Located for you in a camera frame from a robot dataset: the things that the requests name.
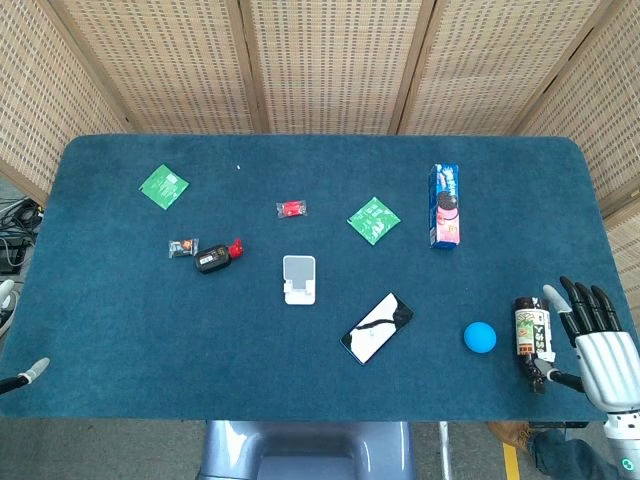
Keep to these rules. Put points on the blue jeans leg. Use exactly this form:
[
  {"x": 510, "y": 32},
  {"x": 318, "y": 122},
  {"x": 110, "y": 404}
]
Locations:
[{"x": 565, "y": 455}]

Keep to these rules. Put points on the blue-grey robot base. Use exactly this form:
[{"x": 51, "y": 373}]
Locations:
[{"x": 310, "y": 450}]

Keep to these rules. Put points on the blue ball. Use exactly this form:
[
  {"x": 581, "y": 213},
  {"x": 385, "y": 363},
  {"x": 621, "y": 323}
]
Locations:
[{"x": 480, "y": 337}]

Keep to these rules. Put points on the bamboo folding screen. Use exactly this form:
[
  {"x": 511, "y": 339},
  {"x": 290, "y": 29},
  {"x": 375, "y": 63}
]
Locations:
[{"x": 330, "y": 65}]

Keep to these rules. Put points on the small dark snack wrapper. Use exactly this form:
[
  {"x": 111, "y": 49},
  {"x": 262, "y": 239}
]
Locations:
[{"x": 183, "y": 248}]

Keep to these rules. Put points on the black smartphone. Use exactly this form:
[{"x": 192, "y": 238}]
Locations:
[{"x": 375, "y": 330}]

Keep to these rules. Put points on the white phone stand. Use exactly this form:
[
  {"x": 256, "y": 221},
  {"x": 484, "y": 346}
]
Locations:
[{"x": 299, "y": 282}]

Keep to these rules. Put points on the blue pink cookie box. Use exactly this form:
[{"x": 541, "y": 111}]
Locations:
[{"x": 444, "y": 210}]

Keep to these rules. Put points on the blue felt table cover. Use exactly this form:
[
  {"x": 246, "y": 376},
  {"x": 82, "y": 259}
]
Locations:
[{"x": 150, "y": 325}]

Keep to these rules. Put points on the dark labelled drink bottle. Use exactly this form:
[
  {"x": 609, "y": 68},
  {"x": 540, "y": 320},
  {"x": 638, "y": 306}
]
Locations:
[{"x": 530, "y": 330}]

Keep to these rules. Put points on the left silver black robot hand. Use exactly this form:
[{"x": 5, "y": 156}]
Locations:
[{"x": 30, "y": 372}]

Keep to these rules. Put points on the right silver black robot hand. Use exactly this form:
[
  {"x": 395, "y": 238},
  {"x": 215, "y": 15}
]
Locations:
[{"x": 607, "y": 360}]

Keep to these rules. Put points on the black bottle with red cap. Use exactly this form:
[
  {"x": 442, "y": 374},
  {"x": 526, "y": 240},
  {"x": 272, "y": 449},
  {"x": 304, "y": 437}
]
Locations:
[{"x": 212, "y": 259}]

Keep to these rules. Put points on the white table leg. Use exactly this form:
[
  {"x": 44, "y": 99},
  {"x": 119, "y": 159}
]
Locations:
[{"x": 444, "y": 450}]

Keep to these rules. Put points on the brown shoe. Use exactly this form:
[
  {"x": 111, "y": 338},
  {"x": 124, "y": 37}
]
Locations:
[{"x": 510, "y": 435}]

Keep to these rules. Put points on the red candy wrapper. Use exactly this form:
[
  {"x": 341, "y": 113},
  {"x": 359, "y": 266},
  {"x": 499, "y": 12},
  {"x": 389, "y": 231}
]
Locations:
[{"x": 291, "y": 209}]

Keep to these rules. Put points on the green sachet packet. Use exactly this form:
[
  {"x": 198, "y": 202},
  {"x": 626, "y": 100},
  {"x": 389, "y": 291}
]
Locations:
[
  {"x": 164, "y": 186},
  {"x": 374, "y": 221}
]

